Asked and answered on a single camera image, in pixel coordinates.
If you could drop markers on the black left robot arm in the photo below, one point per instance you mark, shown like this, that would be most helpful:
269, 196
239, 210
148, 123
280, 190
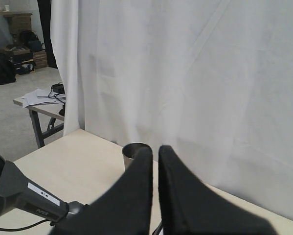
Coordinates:
19, 192

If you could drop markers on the stainless steel cup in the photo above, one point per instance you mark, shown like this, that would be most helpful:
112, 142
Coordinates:
129, 151

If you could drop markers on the stacked cardboard boxes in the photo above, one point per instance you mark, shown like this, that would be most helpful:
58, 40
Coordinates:
27, 51

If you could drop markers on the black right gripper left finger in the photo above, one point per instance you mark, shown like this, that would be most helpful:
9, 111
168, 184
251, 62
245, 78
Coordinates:
125, 209

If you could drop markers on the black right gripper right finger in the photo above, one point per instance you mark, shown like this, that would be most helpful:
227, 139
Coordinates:
189, 207

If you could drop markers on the black backpack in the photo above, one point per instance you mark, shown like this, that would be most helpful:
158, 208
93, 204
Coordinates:
7, 71

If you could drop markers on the white backdrop curtain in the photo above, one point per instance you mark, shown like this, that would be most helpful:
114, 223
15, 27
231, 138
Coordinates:
211, 78

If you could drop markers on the white papers on table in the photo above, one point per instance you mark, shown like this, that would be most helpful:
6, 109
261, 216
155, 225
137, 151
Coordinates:
41, 97

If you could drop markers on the black power adapter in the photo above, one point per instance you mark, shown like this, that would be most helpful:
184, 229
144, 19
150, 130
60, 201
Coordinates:
58, 88

